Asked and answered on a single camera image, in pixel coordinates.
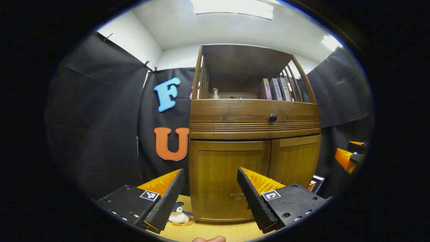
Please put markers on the purple spine book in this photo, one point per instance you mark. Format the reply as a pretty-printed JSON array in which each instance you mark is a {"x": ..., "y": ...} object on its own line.
[{"x": 266, "y": 90}]

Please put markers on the dark grey spine book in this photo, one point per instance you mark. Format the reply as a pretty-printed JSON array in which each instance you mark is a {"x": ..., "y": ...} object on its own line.
[{"x": 285, "y": 89}]

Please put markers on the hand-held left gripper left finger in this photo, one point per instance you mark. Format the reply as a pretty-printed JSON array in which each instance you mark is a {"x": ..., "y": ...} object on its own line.
[{"x": 168, "y": 201}]

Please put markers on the blue hardcover book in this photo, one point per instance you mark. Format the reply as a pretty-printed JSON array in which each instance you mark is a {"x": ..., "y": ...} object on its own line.
[{"x": 319, "y": 183}]

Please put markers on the small ceiling light panel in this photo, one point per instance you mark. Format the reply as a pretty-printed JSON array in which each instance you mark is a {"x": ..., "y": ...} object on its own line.
[{"x": 331, "y": 42}]

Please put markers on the wooden cabinet door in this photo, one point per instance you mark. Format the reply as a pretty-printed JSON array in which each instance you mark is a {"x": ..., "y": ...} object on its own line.
[
  {"x": 295, "y": 161},
  {"x": 215, "y": 174}
]

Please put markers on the brown hardcover book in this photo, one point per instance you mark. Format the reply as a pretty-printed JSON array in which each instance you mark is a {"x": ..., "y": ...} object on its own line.
[{"x": 312, "y": 186}]

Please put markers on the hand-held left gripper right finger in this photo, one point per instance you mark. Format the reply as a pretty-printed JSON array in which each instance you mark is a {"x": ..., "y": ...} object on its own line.
[{"x": 253, "y": 201}]

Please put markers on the black round drawer knob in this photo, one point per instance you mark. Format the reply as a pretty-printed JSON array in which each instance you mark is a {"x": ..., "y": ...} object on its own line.
[{"x": 272, "y": 117}]

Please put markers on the wooden double-door shoe cabinet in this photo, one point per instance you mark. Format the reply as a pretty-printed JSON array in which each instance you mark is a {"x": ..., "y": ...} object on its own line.
[{"x": 235, "y": 112}]

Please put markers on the clear pump bottle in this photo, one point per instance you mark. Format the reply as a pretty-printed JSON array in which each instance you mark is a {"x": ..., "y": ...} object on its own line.
[{"x": 215, "y": 94}]

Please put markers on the penguin plush toy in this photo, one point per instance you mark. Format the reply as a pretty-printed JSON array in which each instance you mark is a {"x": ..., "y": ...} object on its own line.
[{"x": 179, "y": 216}]

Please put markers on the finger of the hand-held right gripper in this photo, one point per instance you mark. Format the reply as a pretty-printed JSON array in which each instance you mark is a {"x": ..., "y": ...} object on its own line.
[
  {"x": 346, "y": 159},
  {"x": 356, "y": 148}
]

